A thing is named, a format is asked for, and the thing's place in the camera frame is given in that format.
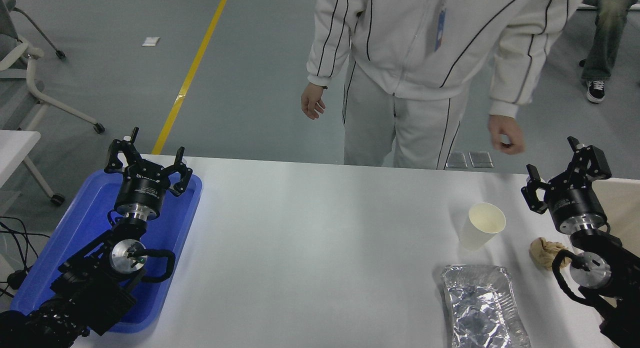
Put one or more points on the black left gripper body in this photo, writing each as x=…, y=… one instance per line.
x=142, y=190

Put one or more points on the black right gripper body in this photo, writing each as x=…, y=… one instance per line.
x=575, y=200

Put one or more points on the white paper cup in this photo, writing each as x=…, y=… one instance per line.
x=480, y=225

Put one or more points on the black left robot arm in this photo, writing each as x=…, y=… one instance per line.
x=90, y=288

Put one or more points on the person's left hand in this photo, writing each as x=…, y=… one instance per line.
x=505, y=133

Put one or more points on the person's right hand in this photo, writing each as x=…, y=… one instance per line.
x=312, y=100

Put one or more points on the large pale bin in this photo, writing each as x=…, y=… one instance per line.
x=622, y=203

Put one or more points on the crumpled tan paper ball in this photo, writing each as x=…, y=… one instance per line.
x=544, y=250

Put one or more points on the metal floor plate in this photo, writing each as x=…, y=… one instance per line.
x=456, y=160
x=481, y=159

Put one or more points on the blue plastic tray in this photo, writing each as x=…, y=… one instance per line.
x=75, y=228

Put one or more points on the small white side table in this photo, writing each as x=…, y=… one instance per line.
x=15, y=148

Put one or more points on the white paper scrap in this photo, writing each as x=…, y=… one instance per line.
x=151, y=41

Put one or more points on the person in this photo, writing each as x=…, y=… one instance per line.
x=415, y=63
x=605, y=43

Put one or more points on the silver foil tray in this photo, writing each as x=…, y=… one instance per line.
x=482, y=308

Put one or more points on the grey white-framed rolling chair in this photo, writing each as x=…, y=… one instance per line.
x=30, y=53

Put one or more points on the black power plug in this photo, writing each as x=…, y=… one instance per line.
x=16, y=279

